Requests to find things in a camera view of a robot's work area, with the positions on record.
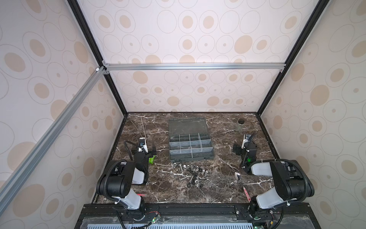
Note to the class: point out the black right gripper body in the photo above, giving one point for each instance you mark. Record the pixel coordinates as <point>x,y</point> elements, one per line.
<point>240,148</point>

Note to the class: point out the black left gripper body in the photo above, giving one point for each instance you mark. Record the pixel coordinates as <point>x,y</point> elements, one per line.
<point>148,149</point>

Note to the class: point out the horizontal aluminium rail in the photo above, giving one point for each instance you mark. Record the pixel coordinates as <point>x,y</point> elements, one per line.
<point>202,66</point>

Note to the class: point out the pile of nuts and screws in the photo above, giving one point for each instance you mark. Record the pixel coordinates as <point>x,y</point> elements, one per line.
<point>194,175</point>

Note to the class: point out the diagonal aluminium rail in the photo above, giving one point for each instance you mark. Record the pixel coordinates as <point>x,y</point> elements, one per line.
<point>28,165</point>

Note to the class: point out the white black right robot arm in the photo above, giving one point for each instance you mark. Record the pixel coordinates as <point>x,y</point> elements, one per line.
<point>291,184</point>

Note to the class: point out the pink handled metal spoon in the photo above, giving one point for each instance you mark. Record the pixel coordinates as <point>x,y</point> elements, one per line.
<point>237,176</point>

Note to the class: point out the clear plastic organizer box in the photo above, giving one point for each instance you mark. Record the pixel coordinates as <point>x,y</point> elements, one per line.
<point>189,140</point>

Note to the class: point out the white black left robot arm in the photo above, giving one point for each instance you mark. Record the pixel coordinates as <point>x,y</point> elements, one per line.
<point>117,179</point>

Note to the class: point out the black base frame rail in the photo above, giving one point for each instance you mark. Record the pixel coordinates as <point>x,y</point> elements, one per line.
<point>202,216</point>

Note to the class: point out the green plastic object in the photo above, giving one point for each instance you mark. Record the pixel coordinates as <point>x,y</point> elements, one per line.
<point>151,159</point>

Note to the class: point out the small glass jar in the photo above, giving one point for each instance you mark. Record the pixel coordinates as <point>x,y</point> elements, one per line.
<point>240,125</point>

